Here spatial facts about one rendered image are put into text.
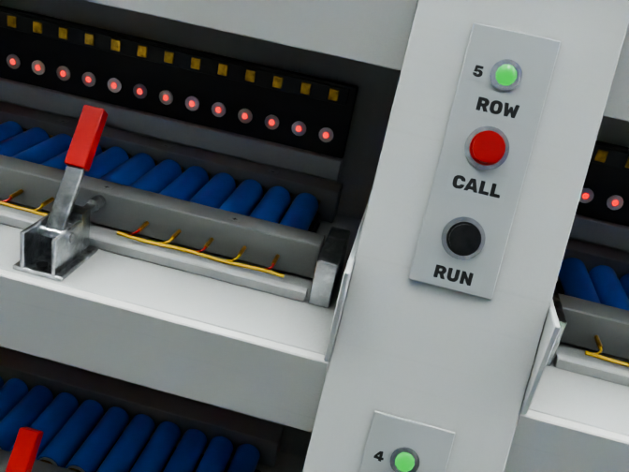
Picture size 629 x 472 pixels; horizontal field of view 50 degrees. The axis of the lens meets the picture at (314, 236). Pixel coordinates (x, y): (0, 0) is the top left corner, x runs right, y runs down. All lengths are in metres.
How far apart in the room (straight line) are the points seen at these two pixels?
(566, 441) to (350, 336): 0.11
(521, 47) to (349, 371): 0.17
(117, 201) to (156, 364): 0.11
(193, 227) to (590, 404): 0.24
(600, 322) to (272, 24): 0.24
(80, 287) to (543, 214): 0.23
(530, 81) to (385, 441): 0.18
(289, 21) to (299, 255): 0.13
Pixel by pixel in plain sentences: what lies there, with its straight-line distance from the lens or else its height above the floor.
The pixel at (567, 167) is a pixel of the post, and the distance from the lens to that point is 0.33.
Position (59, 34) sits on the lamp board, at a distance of 0.55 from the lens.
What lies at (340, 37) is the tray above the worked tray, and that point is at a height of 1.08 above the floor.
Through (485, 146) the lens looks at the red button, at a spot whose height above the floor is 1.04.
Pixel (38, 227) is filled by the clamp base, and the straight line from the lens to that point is 0.39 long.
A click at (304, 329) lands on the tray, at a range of 0.36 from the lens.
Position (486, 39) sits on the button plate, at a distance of 0.33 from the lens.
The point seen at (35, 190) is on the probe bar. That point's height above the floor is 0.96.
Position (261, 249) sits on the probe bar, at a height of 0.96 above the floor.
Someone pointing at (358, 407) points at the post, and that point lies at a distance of 0.34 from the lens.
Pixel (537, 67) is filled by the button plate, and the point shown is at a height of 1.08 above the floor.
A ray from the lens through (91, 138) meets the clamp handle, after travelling 0.39.
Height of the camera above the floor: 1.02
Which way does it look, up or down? 6 degrees down
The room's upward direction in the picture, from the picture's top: 13 degrees clockwise
